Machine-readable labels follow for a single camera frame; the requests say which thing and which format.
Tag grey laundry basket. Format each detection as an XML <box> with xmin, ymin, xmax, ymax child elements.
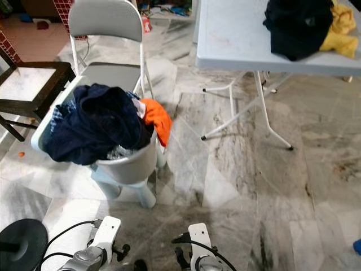
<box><xmin>31</xmin><ymin>76</ymin><xmax>159</xmax><ymax>186</ymax></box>

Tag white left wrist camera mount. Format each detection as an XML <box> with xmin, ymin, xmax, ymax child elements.
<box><xmin>90</xmin><ymin>216</ymin><xmax>122</xmax><ymax>255</ymax></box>

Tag blue checked cloth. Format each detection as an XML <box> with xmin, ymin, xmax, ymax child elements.
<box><xmin>51</xmin><ymin>102</ymin><xmax>77</xmax><ymax>128</ymax></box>

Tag grey folding chair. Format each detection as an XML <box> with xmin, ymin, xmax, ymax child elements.
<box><xmin>68</xmin><ymin>0</ymin><xmax>150</xmax><ymax>101</ymax></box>

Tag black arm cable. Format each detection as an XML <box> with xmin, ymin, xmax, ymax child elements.
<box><xmin>172</xmin><ymin>233</ymin><xmax>239</xmax><ymax>271</ymax></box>
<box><xmin>37</xmin><ymin>220</ymin><xmax>98</xmax><ymax>271</ymax></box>

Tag yellow cloth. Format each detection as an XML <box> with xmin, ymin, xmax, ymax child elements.
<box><xmin>319</xmin><ymin>3</ymin><xmax>359</xmax><ymax>59</ymax></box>

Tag navy blue garment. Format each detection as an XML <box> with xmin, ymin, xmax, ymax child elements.
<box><xmin>43</xmin><ymin>84</ymin><xmax>154</xmax><ymax>165</ymax></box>

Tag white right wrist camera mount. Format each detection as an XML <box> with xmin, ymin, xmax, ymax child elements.
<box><xmin>189</xmin><ymin>223</ymin><xmax>214</xmax><ymax>258</ymax></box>

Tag black garment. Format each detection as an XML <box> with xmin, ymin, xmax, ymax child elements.
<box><xmin>262</xmin><ymin>0</ymin><xmax>334</xmax><ymax>62</ymax></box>

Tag black round stand base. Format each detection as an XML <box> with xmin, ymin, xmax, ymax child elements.
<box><xmin>0</xmin><ymin>218</ymin><xmax>49</xmax><ymax>271</ymax></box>

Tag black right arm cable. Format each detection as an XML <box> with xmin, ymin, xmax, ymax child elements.
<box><xmin>172</xmin><ymin>233</ymin><xmax>239</xmax><ymax>271</ymax></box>

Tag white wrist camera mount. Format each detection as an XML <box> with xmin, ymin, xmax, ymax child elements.
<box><xmin>189</xmin><ymin>223</ymin><xmax>214</xmax><ymax>258</ymax></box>
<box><xmin>90</xmin><ymin>216</ymin><xmax>122</xmax><ymax>255</ymax></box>

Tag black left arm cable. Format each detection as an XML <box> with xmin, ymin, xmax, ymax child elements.
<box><xmin>37</xmin><ymin>220</ymin><xmax>98</xmax><ymax>271</ymax></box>

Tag dark wooden side table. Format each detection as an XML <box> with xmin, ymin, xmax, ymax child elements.
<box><xmin>0</xmin><ymin>61</ymin><xmax>76</xmax><ymax>142</ymax></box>

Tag orange cloth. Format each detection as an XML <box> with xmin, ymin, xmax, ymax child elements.
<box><xmin>140</xmin><ymin>98</ymin><xmax>173</xmax><ymax>147</ymax></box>

